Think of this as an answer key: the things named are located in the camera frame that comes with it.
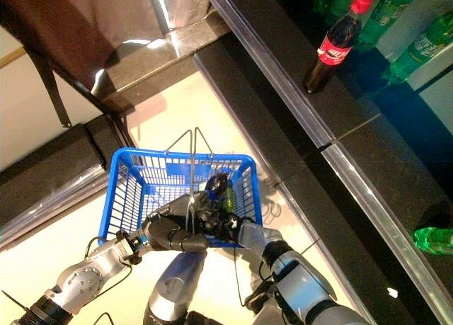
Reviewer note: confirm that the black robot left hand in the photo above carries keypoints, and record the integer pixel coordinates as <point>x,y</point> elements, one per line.
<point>166,233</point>

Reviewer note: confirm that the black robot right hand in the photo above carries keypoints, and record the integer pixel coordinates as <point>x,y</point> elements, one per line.
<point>219,226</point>

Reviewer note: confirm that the Pepsi cola bottle blue cap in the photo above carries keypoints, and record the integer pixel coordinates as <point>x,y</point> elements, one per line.
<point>217,183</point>

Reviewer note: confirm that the blue plastic shopping basket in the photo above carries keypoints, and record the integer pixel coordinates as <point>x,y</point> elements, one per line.
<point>177,169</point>

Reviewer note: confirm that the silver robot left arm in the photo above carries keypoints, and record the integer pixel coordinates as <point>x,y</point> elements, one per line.
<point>81,279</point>

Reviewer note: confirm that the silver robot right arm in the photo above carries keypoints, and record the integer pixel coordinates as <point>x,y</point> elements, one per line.
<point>293,279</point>

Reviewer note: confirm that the wide black base shelf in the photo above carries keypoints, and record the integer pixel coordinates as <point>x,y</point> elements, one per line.
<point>265,119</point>

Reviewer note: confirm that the dark display counter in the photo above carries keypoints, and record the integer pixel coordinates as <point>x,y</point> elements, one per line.
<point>53,162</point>

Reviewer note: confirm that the dark stone floor step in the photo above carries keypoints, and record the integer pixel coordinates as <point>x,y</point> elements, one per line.
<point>159,70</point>

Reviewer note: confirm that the white paper scrap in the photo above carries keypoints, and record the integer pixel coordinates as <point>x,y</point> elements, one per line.
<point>391,292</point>

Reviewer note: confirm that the Coca-Cola bottle red cap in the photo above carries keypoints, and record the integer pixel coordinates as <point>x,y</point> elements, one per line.
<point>336,49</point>

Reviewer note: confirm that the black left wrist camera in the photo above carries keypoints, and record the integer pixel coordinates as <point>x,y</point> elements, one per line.
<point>127,247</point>

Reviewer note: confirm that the black metal bracket strip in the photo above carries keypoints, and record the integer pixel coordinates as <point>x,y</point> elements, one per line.
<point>56,98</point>

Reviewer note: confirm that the black shelf board clear rail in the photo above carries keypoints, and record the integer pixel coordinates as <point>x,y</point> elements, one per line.
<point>389,183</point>
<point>283,38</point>

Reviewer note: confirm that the shiny metal frame bar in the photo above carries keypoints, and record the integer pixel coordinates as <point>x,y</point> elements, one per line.
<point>161,6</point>

